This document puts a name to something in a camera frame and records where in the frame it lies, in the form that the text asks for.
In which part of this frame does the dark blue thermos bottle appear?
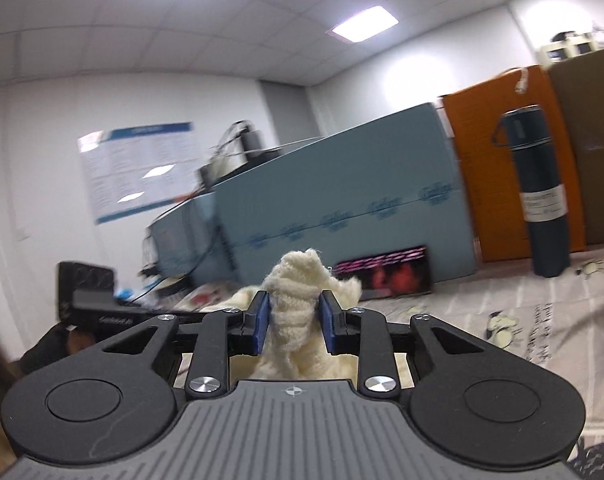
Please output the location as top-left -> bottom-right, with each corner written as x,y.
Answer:
492,105 -> 573,280

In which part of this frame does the brown cardboard board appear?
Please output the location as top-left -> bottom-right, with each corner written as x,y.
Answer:
547,42 -> 604,247

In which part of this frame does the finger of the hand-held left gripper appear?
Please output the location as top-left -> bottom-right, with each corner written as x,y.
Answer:
132,308 -> 205,330

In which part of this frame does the person's left hand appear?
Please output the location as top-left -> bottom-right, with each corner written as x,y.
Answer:
64,331 -> 101,357

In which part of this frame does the cartoon printed blanket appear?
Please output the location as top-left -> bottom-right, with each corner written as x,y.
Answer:
172,245 -> 604,480

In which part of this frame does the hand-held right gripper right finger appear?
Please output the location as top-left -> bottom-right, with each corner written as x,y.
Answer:
319,290 -> 487,400

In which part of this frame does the square ceiling light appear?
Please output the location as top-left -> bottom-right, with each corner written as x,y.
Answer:
331,6 -> 401,44

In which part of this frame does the cream knit sweater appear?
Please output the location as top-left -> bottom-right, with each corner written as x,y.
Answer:
222,248 -> 413,392

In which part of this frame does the white rack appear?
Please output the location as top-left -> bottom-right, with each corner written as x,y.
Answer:
539,30 -> 604,67

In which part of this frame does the wall poster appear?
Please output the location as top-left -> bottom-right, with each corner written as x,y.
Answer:
78,121 -> 197,226

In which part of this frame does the orange cardboard board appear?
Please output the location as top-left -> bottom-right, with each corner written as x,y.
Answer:
439,65 -> 589,264

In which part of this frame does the dark patterned cloth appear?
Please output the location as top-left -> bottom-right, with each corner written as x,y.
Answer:
566,439 -> 604,480

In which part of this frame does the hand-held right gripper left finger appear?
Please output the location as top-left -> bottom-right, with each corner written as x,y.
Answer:
102,292 -> 271,397

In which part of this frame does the dark pink picture card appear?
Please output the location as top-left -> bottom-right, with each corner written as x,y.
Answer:
334,245 -> 435,298

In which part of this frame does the light blue cardboard box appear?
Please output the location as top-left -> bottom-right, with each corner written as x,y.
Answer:
146,102 -> 484,287

